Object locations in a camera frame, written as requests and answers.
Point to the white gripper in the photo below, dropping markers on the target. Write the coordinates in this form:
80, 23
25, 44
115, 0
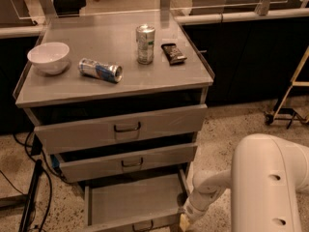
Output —
192, 211

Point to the grey bottom drawer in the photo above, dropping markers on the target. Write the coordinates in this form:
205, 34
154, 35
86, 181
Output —
135, 202

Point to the grey drawer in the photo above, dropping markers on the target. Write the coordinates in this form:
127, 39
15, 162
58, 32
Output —
135, 202
93, 133
82, 170

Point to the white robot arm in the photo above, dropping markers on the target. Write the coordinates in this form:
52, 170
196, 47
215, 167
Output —
267, 173

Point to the grey middle drawer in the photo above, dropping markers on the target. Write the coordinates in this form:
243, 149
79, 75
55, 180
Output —
82, 170

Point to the grey top drawer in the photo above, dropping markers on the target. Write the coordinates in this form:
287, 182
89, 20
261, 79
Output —
93, 133

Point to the grey metal drawer cabinet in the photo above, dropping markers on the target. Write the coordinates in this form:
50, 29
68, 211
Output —
111, 39

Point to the black metal floor bar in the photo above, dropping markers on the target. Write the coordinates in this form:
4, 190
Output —
30, 197

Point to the dark chocolate bar wrapper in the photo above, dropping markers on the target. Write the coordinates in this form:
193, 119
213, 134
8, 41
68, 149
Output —
173, 54

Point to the blue silver can lying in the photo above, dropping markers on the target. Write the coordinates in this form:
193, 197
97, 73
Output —
95, 69

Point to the silver green upright can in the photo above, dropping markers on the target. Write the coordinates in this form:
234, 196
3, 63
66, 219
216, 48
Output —
145, 38

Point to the white ceramic bowl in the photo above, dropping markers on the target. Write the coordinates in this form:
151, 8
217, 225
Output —
49, 58

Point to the yellow wheeled cart frame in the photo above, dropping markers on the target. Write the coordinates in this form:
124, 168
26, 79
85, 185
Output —
279, 111

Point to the white counter rail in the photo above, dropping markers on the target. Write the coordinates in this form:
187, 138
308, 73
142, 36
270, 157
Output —
235, 17

